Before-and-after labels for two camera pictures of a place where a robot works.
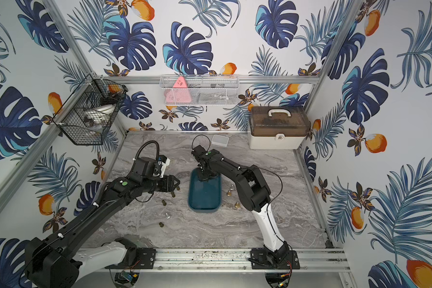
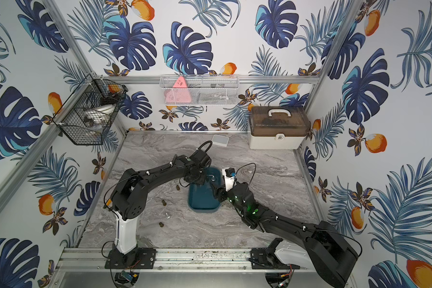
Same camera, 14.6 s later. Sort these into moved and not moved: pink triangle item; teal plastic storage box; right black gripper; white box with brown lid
Moved: right black gripper
Not moved: teal plastic storage box; pink triangle item; white box with brown lid
